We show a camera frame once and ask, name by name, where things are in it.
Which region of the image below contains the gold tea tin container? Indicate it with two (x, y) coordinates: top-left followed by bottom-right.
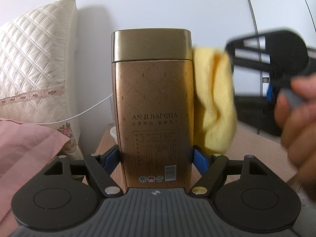
(111, 29), (194, 189)

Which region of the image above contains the thin grey curved rail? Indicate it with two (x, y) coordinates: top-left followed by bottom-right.
(241, 0), (263, 97)

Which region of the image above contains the yellow cleaning cloth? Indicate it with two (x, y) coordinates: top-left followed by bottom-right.
(192, 45), (239, 155)

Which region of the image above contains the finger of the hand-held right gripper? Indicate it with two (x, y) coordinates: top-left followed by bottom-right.
(225, 31), (275, 55)
(231, 53), (275, 70)

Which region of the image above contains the wooden nightstand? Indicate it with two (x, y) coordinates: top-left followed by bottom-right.
(81, 123), (300, 190)

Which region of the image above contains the white charging cable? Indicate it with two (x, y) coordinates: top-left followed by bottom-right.
(24, 95), (114, 126)

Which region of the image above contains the person's right hand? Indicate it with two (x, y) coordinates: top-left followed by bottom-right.
(274, 75), (316, 204)

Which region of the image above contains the pink blanket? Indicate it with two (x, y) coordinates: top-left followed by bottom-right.
(0, 118), (72, 237)

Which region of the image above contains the dark furniture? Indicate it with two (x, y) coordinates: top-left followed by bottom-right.
(233, 96), (282, 137)

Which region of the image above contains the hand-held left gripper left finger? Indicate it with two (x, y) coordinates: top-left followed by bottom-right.
(44, 145), (124, 198)

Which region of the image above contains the cream quilted pillow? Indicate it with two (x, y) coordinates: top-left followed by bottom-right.
(0, 0), (85, 161)

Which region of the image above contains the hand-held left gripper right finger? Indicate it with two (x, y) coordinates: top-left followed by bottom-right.
(189, 145), (270, 197)

